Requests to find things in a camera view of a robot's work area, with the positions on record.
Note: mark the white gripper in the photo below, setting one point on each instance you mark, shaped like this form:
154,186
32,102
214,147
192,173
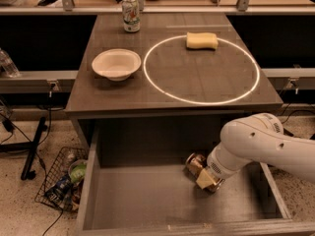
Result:
215,163

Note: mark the orange soda can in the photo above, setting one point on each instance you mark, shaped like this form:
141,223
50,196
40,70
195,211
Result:
195,163

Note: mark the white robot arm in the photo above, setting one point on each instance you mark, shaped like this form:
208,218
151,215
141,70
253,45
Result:
258,138

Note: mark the grey open drawer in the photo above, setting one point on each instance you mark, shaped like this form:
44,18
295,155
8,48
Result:
137,184

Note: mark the green white soda can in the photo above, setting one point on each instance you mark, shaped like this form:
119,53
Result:
131,15

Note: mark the green lidded cup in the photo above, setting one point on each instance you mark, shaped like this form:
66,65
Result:
77,171

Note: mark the yellow sponge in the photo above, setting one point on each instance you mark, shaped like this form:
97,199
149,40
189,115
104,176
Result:
201,40

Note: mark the blue snack bag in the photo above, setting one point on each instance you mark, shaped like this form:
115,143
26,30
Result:
60,193

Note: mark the white paper bowl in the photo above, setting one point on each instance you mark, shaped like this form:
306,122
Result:
116,64

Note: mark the black stand leg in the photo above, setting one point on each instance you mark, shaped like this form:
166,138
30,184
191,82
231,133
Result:
30,147

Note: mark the clear plastic bottle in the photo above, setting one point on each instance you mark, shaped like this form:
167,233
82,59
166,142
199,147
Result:
8,65

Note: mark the black wire basket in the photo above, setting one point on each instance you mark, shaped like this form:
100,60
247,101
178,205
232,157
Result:
59,168

